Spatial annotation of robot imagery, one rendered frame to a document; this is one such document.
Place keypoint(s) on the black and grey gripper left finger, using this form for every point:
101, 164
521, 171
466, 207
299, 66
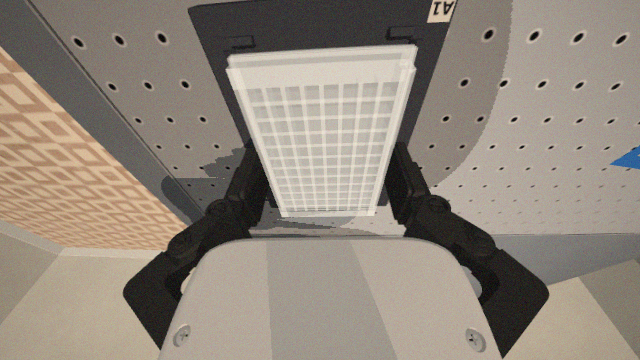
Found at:
155, 291

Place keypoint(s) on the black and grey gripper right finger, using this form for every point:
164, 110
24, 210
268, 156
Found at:
511, 295

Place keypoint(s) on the white well plate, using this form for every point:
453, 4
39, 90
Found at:
332, 164

